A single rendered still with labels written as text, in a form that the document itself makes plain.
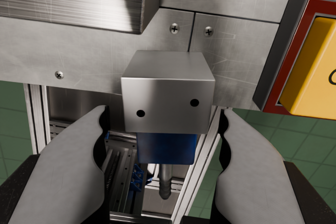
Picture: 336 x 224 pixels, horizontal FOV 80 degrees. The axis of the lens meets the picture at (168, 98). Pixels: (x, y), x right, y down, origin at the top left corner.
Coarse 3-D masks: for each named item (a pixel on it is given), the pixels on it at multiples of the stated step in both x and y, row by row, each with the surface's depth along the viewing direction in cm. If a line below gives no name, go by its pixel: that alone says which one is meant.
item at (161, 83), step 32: (128, 64) 12; (160, 64) 12; (192, 64) 13; (128, 96) 11; (160, 96) 11; (192, 96) 11; (128, 128) 12; (160, 128) 12; (192, 128) 12; (160, 160) 15; (192, 160) 15; (160, 192) 19
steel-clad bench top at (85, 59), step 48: (192, 0) 14; (240, 0) 14; (288, 0) 14; (0, 48) 15; (48, 48) 15; (96, 48) 15; (144, 48) 15; (192, 48) 15; (240, 48) 15; (240, 96) 17
